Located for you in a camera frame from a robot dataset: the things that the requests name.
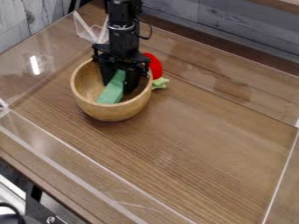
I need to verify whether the clear acrylic corner bracket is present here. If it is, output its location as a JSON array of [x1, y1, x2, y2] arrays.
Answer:
[[72, 11, 108, 44]]

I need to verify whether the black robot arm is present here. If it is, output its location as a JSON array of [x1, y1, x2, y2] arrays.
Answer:
[[92, 0, 150, 95]]

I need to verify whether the brown wooden bowl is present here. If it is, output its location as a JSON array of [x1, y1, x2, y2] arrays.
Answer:
[[69, 59, 153, 122]]

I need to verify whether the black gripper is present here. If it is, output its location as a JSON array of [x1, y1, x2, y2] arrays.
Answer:
[[92, 24, 149, 95]]

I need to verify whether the red plush strawberry toy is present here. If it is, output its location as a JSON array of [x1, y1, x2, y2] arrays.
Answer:
[[144, 52, 169, 90]]

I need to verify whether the green rectangular block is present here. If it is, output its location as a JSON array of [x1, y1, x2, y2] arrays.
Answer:
[[96, 70, 125, 104]]

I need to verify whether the black cable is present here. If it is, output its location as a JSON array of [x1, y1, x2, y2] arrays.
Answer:
[[0, 202, 26, 224]]

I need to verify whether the black metal table frame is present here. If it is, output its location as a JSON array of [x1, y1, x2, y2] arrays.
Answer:
[[24, 185, 68, 224]]

